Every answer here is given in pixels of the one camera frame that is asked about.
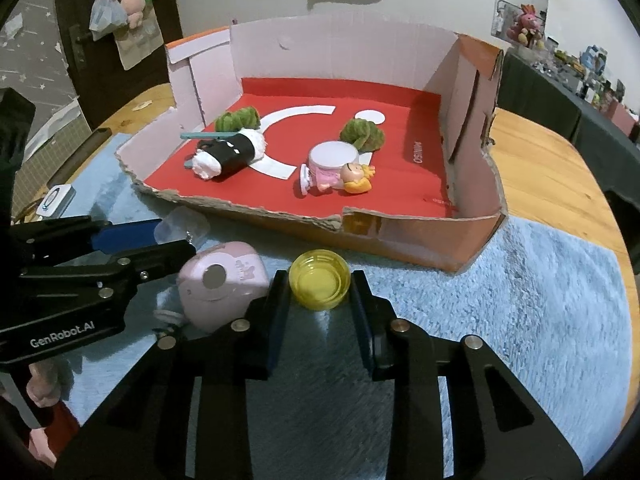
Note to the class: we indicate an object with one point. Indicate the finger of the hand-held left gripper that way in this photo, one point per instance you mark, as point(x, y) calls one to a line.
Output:
point(125, 235)
point(145, 265)

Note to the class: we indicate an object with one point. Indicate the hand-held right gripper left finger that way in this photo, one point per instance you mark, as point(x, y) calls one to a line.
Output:
point(277, 320)

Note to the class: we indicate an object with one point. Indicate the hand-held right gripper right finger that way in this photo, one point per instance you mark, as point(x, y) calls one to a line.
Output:
point(362, 320)

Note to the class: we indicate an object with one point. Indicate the clear plastic cup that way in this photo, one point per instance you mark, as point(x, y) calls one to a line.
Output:
point(175, 227)

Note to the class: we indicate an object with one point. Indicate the yellow plastic cap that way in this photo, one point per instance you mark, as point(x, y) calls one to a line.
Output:
point(320, 285)

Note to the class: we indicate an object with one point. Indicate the teal plastic clip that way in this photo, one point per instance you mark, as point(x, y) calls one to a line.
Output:
point(205, 135)

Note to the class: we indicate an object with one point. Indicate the black and white sushi plush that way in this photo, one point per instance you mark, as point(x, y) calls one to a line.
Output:
point(230, 152)

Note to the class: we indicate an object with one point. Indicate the blond doll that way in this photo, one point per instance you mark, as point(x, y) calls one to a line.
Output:
point(355, 176)

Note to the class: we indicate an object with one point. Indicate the white and pink jar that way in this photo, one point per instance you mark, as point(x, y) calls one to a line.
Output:
point(330, 155)

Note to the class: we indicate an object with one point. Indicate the cardboard box with red floor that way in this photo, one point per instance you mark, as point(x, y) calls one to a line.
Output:
point(350, 60)

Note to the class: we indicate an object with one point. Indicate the person's left hand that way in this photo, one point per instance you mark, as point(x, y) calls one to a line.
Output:
point(45, 390)

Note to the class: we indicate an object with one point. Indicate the white square device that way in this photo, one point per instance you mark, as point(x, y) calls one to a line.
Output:
point(57, 200)

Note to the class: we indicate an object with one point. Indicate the small white sticker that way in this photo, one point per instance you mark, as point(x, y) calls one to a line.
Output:
point(140, 105)

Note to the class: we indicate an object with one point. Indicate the blue fluffy mat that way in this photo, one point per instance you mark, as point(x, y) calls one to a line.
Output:
point(500, 335)

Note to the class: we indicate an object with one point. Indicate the dark wooden door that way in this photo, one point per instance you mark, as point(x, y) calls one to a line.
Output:
point(90, 90)

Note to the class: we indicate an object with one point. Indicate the green plush vegetable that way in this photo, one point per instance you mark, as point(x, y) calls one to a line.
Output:
point(240, 117)
point(362, 135)

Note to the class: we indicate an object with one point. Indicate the beige paper bag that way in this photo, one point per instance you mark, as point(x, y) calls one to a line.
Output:
point(140, 45)

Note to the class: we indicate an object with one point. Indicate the clear plastic bag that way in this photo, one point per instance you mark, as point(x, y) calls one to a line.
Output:
point(105, 17)

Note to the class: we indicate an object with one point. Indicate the pink plush toy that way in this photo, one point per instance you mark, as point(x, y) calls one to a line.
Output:
point(132, 7)

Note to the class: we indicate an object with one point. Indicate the table with dark cloth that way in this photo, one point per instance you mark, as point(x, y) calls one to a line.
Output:
point(545, 95)

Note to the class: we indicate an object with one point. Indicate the pink box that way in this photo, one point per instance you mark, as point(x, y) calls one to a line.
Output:
point(625, 116)

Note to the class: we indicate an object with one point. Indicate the pink plush rabbit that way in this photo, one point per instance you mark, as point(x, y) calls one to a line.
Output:
point(525, 22)

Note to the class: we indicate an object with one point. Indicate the row of small toys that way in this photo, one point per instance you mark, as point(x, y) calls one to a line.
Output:
point(590, 67)

